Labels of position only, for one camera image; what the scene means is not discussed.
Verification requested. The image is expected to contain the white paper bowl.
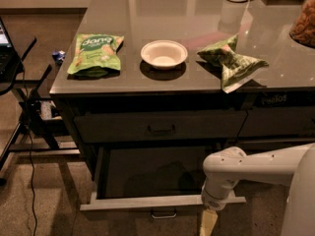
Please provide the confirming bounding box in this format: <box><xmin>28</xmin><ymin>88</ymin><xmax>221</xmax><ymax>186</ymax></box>
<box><xmin>141</xmin><ymin>40</ymin><xmax>188</xmax><ymax>70</ymax></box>

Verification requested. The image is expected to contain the green dang snack bag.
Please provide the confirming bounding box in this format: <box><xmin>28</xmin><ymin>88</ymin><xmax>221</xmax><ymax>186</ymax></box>
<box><xmin>67</xmin><ymin>33</ymin><xmax>124</xmax><ymax>78</ymax></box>

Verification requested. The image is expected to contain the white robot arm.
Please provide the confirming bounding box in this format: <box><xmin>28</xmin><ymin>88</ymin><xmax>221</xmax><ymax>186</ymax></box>
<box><xmin>201</xmin><ymin>144</ymin><xmax>315</xmax><ymax>236</ymax></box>

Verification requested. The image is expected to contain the black laptop stand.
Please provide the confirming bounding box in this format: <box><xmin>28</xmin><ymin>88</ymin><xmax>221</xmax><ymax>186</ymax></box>
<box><xmin>0</xmin><ymin>36</ymin><xmax>77</xmax><ymax>170</ymax></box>

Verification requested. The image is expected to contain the small blue object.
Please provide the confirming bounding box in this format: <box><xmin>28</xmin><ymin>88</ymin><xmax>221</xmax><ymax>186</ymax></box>
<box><xmin>52</xmin><ymin>50</ymin><xmax>66</xmax><ymax>65</ymax></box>

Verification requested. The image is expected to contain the drawer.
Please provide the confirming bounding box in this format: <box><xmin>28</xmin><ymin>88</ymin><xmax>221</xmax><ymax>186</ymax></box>
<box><xmin>237</xmin><ymin>138</ymin><xmax>315</xmax><ymax>150</ymax></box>
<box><xmin>239</xmin><ymin>106</ymin><xmax>315</xmax><ymax>137</ymax></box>
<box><xmin>74</xmin><ymin>110</ymin><xmax>246</xmax><ymax>143</ymax></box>
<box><xmin>80</xmin><ymin>145</ymin><xmax>247</xmax><ymax>220</ymax></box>

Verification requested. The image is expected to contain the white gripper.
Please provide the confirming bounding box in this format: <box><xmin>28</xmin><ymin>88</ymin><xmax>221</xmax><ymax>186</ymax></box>
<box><xmin>199</xmin><ymin>190</ymin><xmax>228</xmax><ymax>236</ymax></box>

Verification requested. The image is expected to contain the jar of brown snacks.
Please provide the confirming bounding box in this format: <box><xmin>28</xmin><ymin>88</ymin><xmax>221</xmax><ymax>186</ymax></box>
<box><xmin>289</xmin><ymin>0</ymin><xmax>315</xmax><ymax>48</ymax></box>

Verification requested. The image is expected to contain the black power cable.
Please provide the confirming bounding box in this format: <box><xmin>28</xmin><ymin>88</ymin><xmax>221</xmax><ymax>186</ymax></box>
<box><xmin>19</xmin><ymin>60</ymin><xmax>39</xmax><ymax>236</ymax></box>

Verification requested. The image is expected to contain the dark drawer cabinet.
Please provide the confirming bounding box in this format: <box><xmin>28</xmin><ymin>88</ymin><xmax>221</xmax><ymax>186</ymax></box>
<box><xmin>50</xmin><ymin>0</ymin><xmax>315</xmax><ymax>162</ymax></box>

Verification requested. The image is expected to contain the crumpled green chip bag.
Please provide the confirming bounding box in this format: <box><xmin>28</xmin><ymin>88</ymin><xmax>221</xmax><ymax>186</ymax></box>
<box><xmin>197</xmin><ymin>34</ymin><xmax>269</xmax><ymax>93</ymax></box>

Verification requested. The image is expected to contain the black laptop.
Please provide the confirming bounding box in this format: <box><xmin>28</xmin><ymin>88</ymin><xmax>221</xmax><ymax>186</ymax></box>
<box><xmin>0</xmin><ymin>18</ymin><xmax>21</xmax><ymax>83</ymax></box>

